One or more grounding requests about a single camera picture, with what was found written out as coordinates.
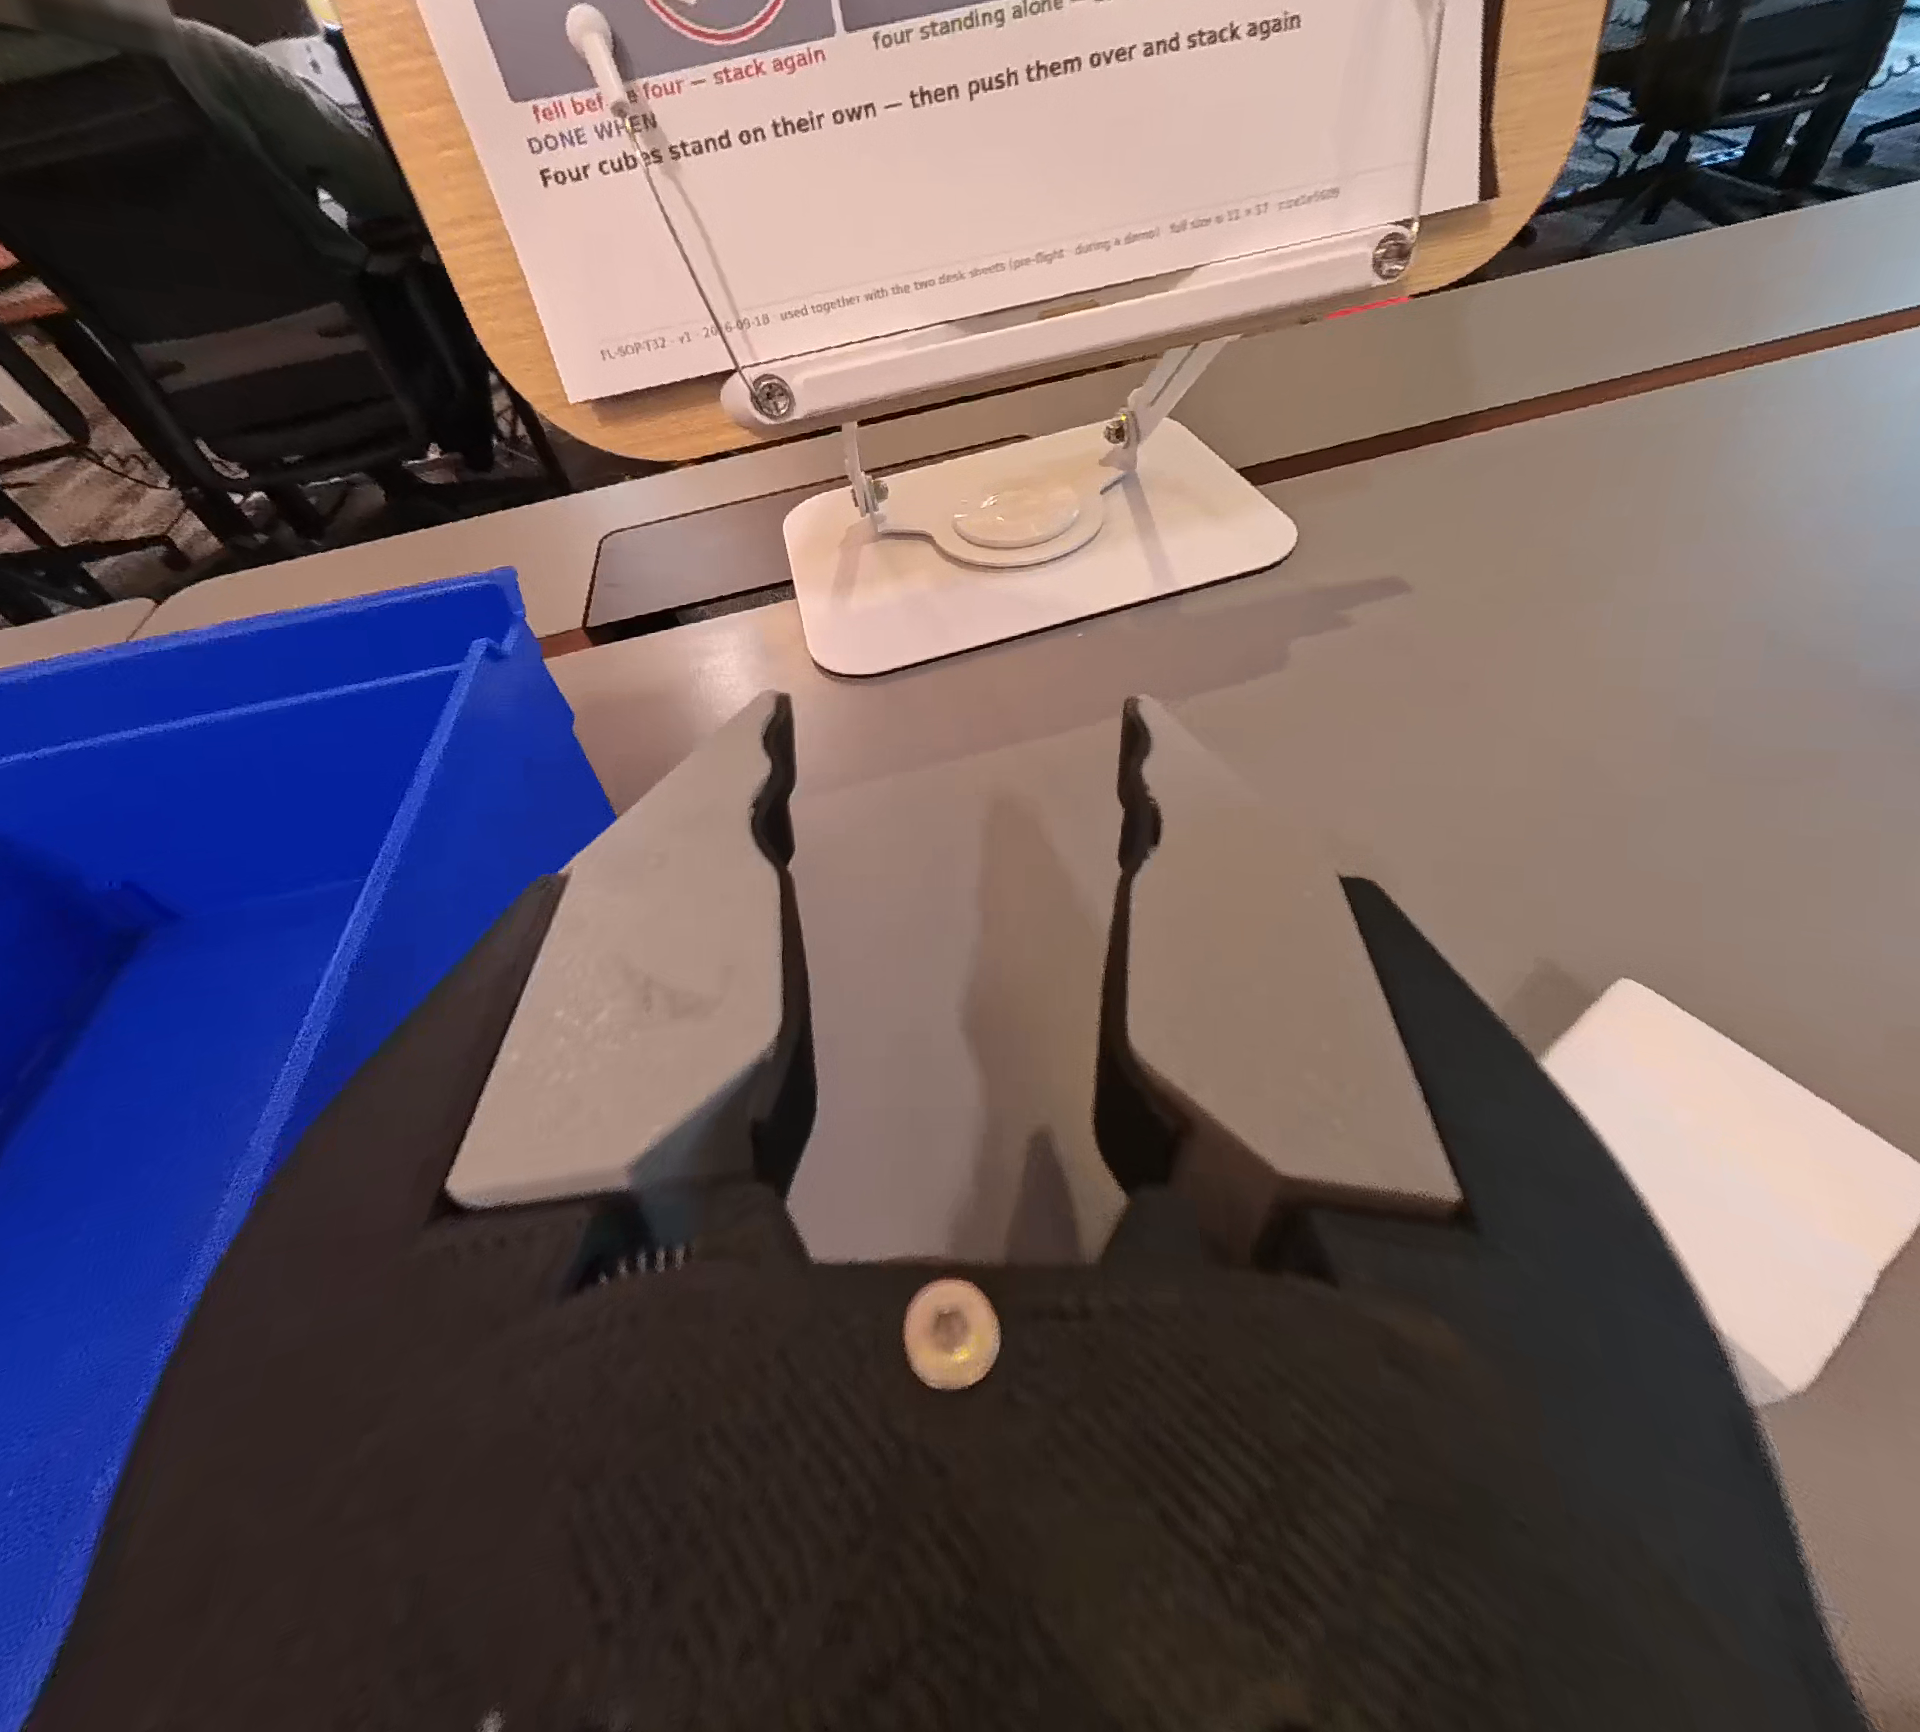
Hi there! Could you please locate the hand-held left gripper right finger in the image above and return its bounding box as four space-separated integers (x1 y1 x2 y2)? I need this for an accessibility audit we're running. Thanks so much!
1095 697 1464 1262

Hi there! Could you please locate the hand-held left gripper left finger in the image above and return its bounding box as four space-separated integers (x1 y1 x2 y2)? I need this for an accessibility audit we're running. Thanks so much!
448 692 820 1231

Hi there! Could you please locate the white hard foam cube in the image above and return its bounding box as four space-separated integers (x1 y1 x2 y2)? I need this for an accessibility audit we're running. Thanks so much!
1540 979 1920 1408

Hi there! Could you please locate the large blue plastic bin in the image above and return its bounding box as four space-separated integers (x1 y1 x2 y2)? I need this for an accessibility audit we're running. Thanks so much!
0 568 620 1696

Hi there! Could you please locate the printed instruction sheet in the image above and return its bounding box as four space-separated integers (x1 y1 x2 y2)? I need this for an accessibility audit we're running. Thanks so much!
343 0 1509 406

